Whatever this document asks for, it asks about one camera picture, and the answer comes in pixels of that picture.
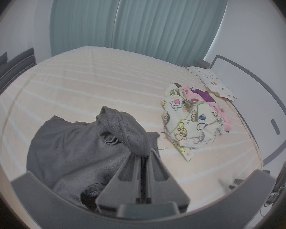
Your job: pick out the purple garment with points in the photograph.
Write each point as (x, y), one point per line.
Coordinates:
(205, 95)

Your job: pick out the blue-green curtain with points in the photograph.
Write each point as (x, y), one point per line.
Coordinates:
(81, 18)
(169, 20)

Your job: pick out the bed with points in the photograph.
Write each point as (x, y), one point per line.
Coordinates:
(97, 80)

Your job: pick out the white printed pillow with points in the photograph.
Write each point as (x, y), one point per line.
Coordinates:
(212, 80)

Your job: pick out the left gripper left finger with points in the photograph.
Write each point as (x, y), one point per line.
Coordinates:
(124, 185)

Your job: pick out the black chest of drawers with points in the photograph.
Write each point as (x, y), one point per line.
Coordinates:
(12, 68)

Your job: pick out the grey white bedside table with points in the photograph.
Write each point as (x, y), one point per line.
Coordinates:
(200, 63)

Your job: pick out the pink garment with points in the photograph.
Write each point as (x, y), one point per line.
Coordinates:
(226, 120)

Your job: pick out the black T-shirt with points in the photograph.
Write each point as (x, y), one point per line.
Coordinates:
(73, 151)

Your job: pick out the white printed pyjama garment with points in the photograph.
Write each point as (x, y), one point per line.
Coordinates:
(193, 123)

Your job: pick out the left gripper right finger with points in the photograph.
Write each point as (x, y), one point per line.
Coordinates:
(162, 185)

